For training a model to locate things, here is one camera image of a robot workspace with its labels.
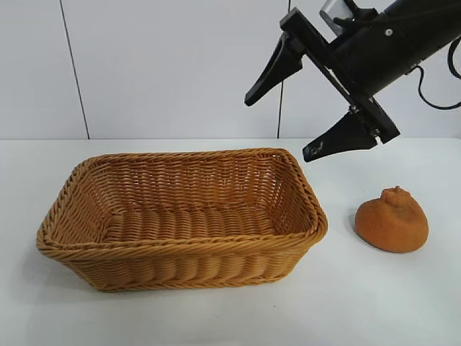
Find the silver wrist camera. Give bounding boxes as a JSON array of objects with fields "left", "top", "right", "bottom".
[{"left": 318, "top": 0, "right": 352, "bottom": 25}]

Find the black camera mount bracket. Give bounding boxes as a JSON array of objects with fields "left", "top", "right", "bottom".
[{"left": 333, "top": 5, "right": 382, "bottom": 33}]

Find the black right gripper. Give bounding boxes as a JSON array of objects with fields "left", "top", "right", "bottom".
[{"left": 244, "top": 9, "right": 421, "bottom": 163}]

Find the thin black cable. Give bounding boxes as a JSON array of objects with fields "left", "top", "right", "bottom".
[{"left": 416, "top": 39, "right": 461, "bottom": 109}]

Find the woven wicker basket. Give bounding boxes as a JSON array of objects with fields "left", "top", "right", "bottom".
[{"left": 35, "top": 146, "right": 329, "bottom": 293}]

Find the bumpy orange fruit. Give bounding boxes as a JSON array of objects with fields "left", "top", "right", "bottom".
[{"left": 354, "top": 185, "right": 429, "bottom": 254}]

